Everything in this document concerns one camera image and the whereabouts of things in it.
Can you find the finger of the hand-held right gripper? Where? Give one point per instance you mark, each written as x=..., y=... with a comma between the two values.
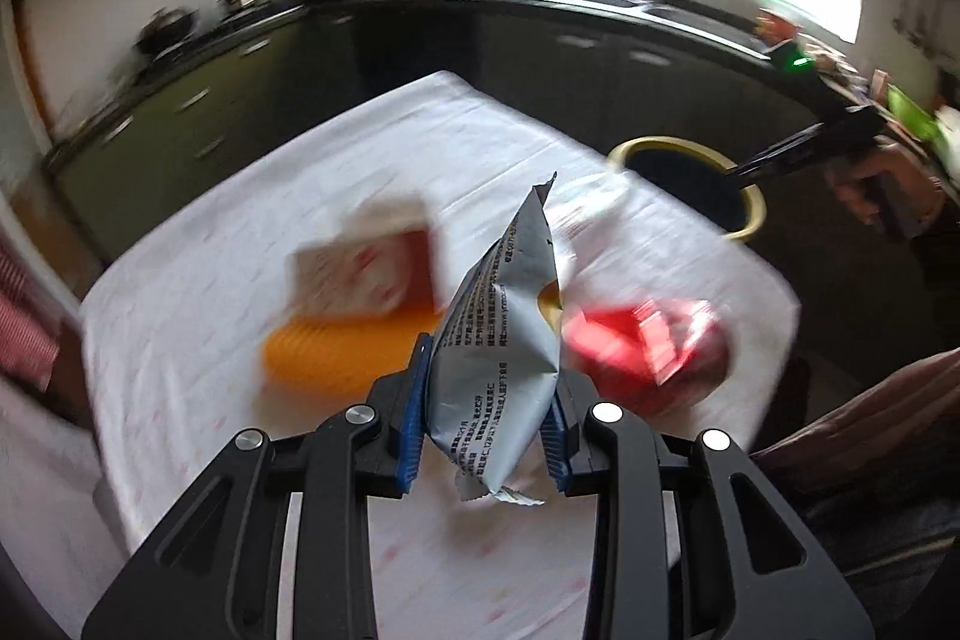
x=772, y=156

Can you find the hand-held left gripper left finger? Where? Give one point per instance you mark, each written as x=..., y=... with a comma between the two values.
x=416, y=400

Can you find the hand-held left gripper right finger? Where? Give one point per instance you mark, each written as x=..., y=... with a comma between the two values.
x=559, y=452

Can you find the yellow-rimmed black waste bin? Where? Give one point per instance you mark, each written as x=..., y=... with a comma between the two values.
x=697, y=190

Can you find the orange ribbed plastic piece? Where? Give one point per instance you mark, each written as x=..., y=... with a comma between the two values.
x=330, y=355

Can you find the silver snack packet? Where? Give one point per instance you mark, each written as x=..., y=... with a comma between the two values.
x=495, y=340

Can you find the red snack packet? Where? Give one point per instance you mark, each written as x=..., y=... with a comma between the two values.
x=622, y=355

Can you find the white and red carton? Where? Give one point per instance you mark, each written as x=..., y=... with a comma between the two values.
x=352, y=272

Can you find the clear plastic wrapper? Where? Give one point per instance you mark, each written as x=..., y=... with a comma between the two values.
x=592, y=201

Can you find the person's right forearm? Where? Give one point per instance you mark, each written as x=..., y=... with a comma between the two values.
x=937, y=250

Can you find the person's right hand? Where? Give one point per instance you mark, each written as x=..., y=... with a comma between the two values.
x=911, y=183

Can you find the red orange container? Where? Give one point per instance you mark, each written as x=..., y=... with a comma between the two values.
x=772, y=29

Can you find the steel kitchen sink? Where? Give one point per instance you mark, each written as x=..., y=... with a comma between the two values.
x=637, y=6

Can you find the white patterned tablecloth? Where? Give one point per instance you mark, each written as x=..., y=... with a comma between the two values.
x=225, y=250

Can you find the person's pink grey clothing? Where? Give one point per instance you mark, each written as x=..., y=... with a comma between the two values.
x=885, y=445

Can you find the dark kitchen base cabinets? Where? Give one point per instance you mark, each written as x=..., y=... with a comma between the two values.
x=300, y=85

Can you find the red checked cloth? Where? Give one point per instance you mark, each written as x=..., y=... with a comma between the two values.
x=22, y=317

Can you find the black wok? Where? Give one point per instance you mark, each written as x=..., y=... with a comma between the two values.
x=166, y=33

